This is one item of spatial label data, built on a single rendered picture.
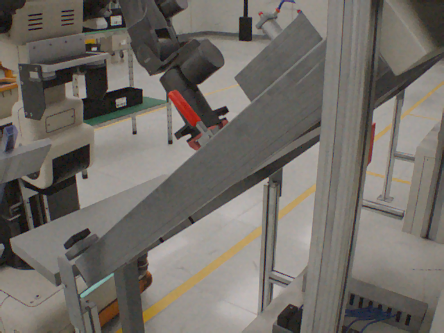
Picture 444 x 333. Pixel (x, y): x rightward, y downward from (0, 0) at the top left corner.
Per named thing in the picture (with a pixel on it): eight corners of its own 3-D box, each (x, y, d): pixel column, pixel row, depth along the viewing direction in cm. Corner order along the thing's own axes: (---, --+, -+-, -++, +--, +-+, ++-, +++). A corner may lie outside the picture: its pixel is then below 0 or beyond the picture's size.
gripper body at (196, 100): (232, 113, 87) (211, 80, 87) (198, 127, 79) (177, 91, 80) (211, 128, 91) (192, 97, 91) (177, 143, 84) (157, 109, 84)
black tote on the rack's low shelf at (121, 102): (85, 120, 311) (84, 105, 306) (71, 116, 320) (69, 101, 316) (143, 103, 353) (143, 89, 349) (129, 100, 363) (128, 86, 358)
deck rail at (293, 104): (89, 287, 89) (73, 261, 89) (97, 282, 90) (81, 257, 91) (383, 71, 42) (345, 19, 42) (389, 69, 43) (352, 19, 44)
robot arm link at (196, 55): (161, 46, 90) (134, 52, 83) (199, 11, 83) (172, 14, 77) (193, 95, 90) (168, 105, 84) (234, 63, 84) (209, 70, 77)
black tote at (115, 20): (78, 33, 288) (77, 16, 284) (63, 32, 297) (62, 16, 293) (140, 25, 330) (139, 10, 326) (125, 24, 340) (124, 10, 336)
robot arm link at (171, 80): (169, 75, 90) (150, 78, 85) (191, 55, 86) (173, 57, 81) (186, 104, 89) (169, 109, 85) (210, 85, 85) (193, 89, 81)
